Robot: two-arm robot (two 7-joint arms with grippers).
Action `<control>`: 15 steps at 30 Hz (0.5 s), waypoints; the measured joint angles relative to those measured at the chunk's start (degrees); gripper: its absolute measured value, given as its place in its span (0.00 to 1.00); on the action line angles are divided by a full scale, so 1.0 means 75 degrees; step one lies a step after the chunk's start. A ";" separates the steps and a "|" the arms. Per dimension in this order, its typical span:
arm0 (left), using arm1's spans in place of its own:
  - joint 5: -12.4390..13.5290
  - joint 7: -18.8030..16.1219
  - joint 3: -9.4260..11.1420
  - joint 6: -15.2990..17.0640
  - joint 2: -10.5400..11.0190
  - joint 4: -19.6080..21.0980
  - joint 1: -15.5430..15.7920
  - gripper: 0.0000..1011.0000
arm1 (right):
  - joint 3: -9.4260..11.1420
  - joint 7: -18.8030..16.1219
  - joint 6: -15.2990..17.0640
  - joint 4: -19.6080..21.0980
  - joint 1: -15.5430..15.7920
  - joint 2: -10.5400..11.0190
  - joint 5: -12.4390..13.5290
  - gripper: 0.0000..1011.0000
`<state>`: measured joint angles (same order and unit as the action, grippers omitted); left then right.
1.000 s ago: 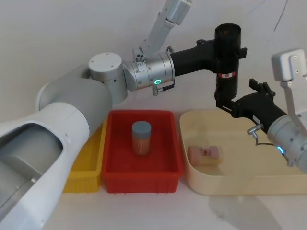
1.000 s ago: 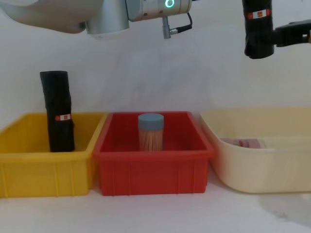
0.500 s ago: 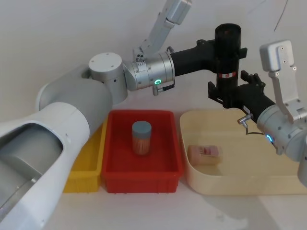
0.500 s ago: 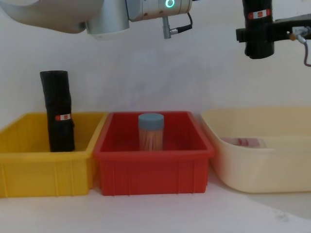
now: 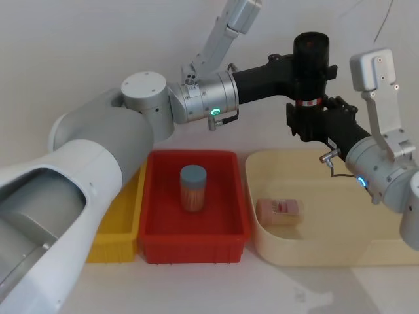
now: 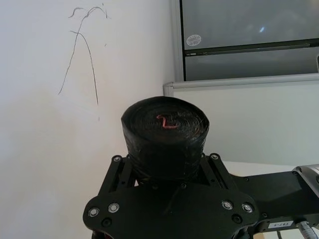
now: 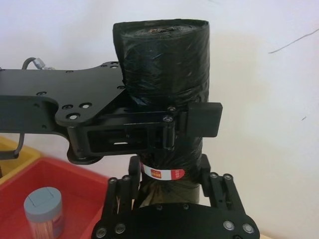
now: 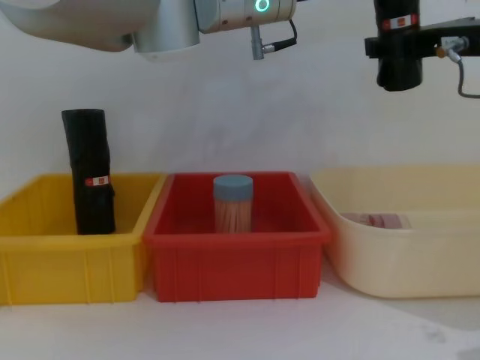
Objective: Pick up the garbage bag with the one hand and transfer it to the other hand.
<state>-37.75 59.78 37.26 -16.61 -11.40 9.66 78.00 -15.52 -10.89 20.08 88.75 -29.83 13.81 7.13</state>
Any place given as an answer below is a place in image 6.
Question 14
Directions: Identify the white panel with grey frame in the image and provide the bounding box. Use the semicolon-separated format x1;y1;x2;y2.
162;73;319;168

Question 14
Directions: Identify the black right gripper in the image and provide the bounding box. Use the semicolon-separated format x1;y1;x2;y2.
198;152;319;236

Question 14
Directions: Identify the black roll with red mark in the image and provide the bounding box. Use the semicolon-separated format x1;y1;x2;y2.
121;95;210;180

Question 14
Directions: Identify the grey framed glass window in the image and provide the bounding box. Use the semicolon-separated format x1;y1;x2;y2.
170;0;319;83

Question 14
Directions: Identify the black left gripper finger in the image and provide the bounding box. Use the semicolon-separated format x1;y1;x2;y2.
99;154;141;198

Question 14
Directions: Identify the round white sticker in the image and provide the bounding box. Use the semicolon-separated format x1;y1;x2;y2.
186;34;202;47

